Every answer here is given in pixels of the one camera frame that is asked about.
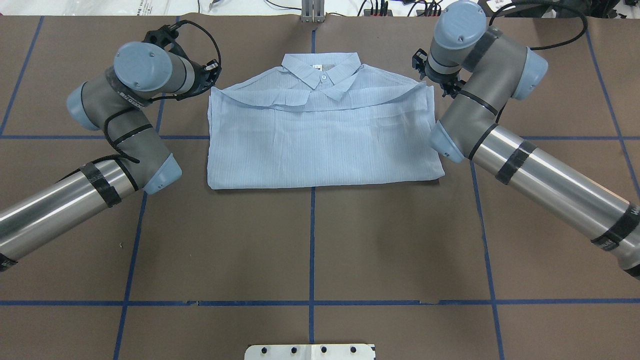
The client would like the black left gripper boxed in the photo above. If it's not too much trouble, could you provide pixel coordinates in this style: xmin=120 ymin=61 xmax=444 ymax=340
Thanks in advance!
xmin=187 ymin=59 xmax=222 ymax=98

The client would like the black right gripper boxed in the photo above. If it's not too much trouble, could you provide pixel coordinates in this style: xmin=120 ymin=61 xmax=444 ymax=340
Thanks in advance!
xmin=411 ymin=48 xmax=467 ymax=98

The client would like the light blue button-up shirt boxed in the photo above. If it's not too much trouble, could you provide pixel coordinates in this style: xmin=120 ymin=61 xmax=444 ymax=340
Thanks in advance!
xmin=206 ymin=52 xmax=445 ymax=191

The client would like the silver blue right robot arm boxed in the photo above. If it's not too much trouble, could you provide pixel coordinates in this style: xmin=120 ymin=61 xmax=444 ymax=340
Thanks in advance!
xmin=412 ymin=0 xmax=639 ymax=280

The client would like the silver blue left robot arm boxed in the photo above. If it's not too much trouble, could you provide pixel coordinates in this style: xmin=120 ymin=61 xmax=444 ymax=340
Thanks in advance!
xmin=0 ymin=40 xmax=223 ymax=271

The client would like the black power strip with plugs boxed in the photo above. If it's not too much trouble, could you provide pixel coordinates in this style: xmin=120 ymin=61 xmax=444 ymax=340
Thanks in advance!
xmin=357 ymin=0 xmax=444 ymax=18

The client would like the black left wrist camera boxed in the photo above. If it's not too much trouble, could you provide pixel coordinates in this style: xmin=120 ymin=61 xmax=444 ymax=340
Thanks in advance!
xmin=142 ymin=25 xmax=186 ymax=58

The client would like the grey aluminium frame post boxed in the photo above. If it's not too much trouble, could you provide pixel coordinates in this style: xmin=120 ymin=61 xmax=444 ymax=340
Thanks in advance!
xmin=301 ymin=0 xmax=326 ymax=23

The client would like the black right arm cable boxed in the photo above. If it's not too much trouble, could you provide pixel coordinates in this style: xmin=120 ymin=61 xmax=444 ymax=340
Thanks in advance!
xmin=487 ymin=0 xmax=588 ymax=52

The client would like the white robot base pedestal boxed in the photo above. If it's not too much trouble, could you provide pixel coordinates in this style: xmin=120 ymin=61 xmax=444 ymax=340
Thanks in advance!
xmin=243 ymin=343 xmax=377 ymax=360

